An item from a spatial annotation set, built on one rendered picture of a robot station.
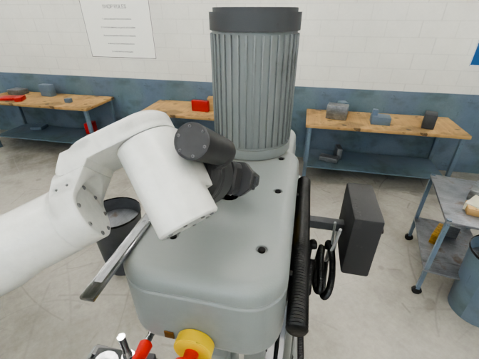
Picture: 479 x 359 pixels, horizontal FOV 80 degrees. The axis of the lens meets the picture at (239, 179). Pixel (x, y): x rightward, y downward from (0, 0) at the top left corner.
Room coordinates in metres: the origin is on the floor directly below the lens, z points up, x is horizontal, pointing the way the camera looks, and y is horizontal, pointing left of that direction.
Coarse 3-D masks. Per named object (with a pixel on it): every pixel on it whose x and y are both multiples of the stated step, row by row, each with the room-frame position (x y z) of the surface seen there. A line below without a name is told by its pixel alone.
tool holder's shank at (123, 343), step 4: (120, 336) 0.53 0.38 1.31; (124, 336) 0.53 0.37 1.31; (120, 340) 0.52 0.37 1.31; (124, 340) 0.52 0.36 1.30; (120, 344) 0.52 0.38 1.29; (124, 344) 0.52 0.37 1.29; (124, 348) 0.52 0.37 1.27; (128, 348) 0.53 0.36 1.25; (124, 352) 0.52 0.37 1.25; (128, 352) 0.52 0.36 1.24; (132, 352) 0.53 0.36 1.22; (124, 356) 0.52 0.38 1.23; (128, 356) 0.52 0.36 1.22
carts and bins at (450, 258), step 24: (456, 192) 2.11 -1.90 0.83; (120, 216) 2.19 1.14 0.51; (456, 216) 1.77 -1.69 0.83; (120, 240) 1.91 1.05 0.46; (432, 240) 2.03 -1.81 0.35; (456, 240) 2.07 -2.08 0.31; (432, 264) 1.77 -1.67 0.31; (456, 264) 1.77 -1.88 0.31; (456, 288) 1.60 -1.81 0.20; (456, 312) 1.51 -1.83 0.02
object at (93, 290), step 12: (144, 216) 0.39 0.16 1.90; (144, 228) 0.36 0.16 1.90; (132, 240) 0.33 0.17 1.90; (120, 252) 0.31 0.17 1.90; (108, 264) 0.28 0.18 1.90; (120, 264) 0.29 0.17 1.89; (96, 276) 0.26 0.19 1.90; (108, 276) 0.26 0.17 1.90; (96, 288) 0.24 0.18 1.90; (84, 300) 0.23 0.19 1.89
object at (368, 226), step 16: (352, 192) 0.73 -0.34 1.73; (368, 192) 0.73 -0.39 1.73; (352, 208) 0.66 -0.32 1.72; (368, 208) 0.65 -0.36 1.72; (352, 224) 0.61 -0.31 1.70; (368, 224) 0.60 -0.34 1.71; (352, 240) 0.60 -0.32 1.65; (368, 240) 0.60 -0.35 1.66; (352, 256) 0.60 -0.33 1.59; (368, 256) 0.59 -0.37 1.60; (352, 272) 0.60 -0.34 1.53; (368, 272) 0.59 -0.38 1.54
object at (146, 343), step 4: (148, 332) 0.31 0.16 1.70; (148, 336) 0.30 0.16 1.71; (152, 336) 0.30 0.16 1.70; (140, 340) 0.29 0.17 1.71; (144, 340) 0.29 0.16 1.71; (148, 340) 0.29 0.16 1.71; (140, 344) 0.28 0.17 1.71; (144, 344) 0.28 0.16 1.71; (148, 344) 0.28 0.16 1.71; (140, 348) 0.27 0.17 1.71; (144, 348) 0.27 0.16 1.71; (148, 348) 0.28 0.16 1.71; (136, 352) 0.27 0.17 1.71; (140, 352) 0.27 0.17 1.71; (144, 352) 0.27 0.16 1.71; (148, 352) 0.27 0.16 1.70; (136, 356) 0.26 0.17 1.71; (140, 356) 0.26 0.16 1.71; (144, 356) 0.26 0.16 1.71
